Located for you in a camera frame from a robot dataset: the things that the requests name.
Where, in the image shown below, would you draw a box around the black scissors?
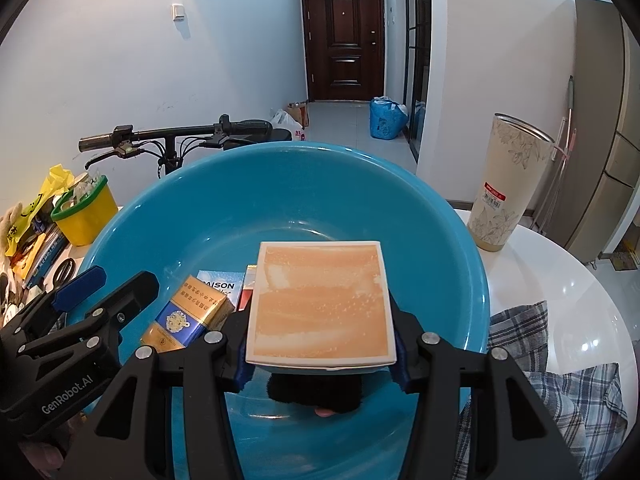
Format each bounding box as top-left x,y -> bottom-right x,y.
52,258 -> 76,288

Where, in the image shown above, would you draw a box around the Raison blue cigarette pack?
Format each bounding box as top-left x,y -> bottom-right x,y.
196,270 -> 245,308

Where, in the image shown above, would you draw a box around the black framed glass door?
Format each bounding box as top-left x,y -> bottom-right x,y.
404,0 -> 432,159

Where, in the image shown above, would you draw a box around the floral beige tumbler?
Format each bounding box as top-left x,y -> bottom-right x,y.
468,113 -> 554,252

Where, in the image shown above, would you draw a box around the dark brown entrance door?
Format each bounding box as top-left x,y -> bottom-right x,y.
302,0 -> 385,101

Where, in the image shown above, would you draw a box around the blue shopping bag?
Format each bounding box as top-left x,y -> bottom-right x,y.
369,96 -> 409,140

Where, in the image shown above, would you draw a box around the beige work glove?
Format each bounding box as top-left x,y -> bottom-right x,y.
0,203 -> 23,252

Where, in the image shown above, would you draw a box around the person left hand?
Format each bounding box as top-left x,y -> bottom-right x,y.
18,412 -> 87,479

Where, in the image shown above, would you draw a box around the orange cream small box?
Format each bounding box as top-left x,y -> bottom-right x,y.
245,240 -> 397,374

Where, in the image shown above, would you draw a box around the plaid blue shirt cloth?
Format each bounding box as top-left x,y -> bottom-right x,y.
451,300 -> 629,480

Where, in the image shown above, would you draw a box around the yellow plastic bag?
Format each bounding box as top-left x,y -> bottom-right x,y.
3,164 -> 75,258

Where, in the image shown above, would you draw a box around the bicycle handlebar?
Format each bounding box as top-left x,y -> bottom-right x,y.
78,114 -> 293,177

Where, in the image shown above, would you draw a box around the red white cigarette pack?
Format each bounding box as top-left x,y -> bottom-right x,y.
238,264 -> 257,311

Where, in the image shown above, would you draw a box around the beige refrigerator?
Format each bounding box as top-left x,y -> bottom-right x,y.
546,0 -> 639,263

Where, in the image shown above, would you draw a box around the yellow green container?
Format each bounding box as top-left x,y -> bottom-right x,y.
51,176 -> 118,247

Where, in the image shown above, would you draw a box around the white light switch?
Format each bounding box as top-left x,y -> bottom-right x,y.
171,3 -> 186,22

